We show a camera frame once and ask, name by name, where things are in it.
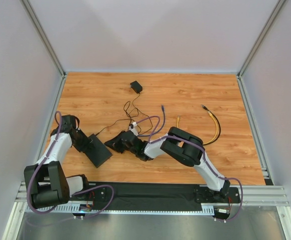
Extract left aluminium frame post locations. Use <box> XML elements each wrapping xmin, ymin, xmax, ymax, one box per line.
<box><xmin>19</xmin><ymin>0</ymin><xmax>67</xmax><ymax>77</ymax></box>

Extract yellow ethernet cable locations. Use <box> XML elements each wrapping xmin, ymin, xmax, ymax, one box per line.
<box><xmin>176</xmin><ymin>111</ymin><xmax>221</xmax><ymax>145</ymax></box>

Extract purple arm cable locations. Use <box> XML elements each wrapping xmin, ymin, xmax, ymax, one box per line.
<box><xmin>132</xmin><ymin>115</ymin><xmax>244</xmax><ymax>223</ymax></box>
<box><xmin>26</xmin><ymin>111</ymin><xmax>116</xmax><ymax>220</ymax></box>

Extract front aluminium frame rail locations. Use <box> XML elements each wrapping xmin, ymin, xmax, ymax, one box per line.
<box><xmin>15</xmin><ymin>184</ymin><xmax>290</xmax><ymax>207</ymax></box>

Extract black network switch box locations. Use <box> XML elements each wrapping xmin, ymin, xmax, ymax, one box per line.
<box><xmin>85</xmin><ymin>134</ymin><xmax>113</xmax><ymax>168</ymax></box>

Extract black power adapter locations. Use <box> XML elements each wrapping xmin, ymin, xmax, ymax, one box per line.
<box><xmin>130</xmin><ymin>80</ymin><xmax>143</xmax><ymax>94</ymax></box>

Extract thin black adapter cord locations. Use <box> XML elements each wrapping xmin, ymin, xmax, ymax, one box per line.
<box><xmin>95</xmin><ymin>92</ymin><xmax>154</xmax><ymax>137</ymax></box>

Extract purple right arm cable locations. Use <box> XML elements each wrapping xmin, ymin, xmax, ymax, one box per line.
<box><xmin>132</xmin><ymin>115</ymin><xmax>244</xmax><ymax>223</ymax></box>

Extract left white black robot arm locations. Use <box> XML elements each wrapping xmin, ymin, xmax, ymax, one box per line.
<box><xmin>23</xmin><ymin>115</ymin><xmax>93</xmax><ymax>214</ymax></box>

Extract aluminium frame post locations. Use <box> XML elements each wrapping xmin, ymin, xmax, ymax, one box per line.
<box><xmin>237</xmin><ymin>0</ymin><xmax>289</xmax><ymax>77</ymax></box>
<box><xmin>19</xmin><ymin>0</ymin><xmax>67</xmax><ymax>77</ymax></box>

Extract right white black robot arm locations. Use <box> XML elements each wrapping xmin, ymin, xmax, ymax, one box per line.
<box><xmin>105</xmin><ymin>127</ymin><xmax>231</xmax><ymax>199</ymax></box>

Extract blue ethernet cable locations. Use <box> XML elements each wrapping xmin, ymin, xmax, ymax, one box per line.
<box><xmin>137</xmin><ymin>104</ymin><xmax>167</xmax><ymax>137</ymax></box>

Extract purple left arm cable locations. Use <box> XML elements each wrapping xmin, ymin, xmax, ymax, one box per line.
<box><xmin>26</xmin><ymin>111</ymin><xmax>116</xmax><ymax>220</ymax></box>

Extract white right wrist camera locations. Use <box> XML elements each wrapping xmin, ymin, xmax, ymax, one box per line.
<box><xmin>128</xmin><ymin>121</ymin><xmax>139</xmax><ymax>136</ymax></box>

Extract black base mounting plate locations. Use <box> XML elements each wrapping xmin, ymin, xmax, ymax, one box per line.
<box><xmin>88</xmin><ymin>182</ymin><xmax>241</xmax><ymax>212</ymax></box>

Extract grey slotted cable duct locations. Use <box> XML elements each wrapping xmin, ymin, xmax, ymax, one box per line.
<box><xmin>24</xmin><ymin>202</ymin><xmax>216</xmax><ymax>215</ymax></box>

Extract right aluminium frame post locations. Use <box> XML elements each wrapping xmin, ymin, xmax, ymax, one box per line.
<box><xmin>237</xmin><ymin>0</ymin><xmax>289</xmax><ymax>77</ymax></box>

